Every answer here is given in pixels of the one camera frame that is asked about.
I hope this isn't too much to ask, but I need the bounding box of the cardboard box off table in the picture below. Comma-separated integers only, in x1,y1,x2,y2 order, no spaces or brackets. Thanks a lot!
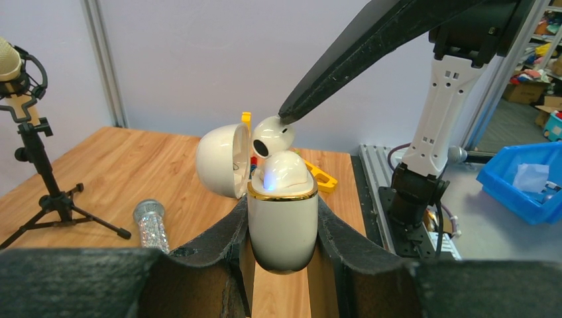
502,81,550,105

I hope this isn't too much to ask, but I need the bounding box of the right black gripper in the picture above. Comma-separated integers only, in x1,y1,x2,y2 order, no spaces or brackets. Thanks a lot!
278,0,535,125

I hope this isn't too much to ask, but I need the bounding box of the yellow stacking toy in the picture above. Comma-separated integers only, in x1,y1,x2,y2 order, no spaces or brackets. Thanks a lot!
241,111,252,137

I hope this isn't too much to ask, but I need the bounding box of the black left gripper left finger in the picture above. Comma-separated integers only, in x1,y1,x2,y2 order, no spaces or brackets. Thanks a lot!
1,199,250,317

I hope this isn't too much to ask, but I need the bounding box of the silver glitter microphone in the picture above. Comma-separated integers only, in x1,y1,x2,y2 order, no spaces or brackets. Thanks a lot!
133,199,170,254

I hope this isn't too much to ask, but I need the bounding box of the white earbud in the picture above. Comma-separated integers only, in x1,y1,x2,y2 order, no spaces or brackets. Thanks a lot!
251,115,295,158
260,150,313,194

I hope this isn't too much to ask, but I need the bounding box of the black tripod mic stand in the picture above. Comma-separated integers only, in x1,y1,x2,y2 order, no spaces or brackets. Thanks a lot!
1,118,132,250

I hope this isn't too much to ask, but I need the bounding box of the white earbud charging case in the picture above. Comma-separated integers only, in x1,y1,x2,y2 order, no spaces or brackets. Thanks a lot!
196,123,319,274

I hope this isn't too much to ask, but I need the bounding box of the yellow plastic triangle toy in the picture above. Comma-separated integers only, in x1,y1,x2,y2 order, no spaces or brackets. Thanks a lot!
304,160,338,193

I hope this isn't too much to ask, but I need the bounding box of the blue plastic bin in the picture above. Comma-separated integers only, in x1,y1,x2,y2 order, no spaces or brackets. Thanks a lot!
477,142,561,225

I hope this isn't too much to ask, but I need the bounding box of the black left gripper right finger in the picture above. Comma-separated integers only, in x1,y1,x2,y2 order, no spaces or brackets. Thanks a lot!
307,201,561,317

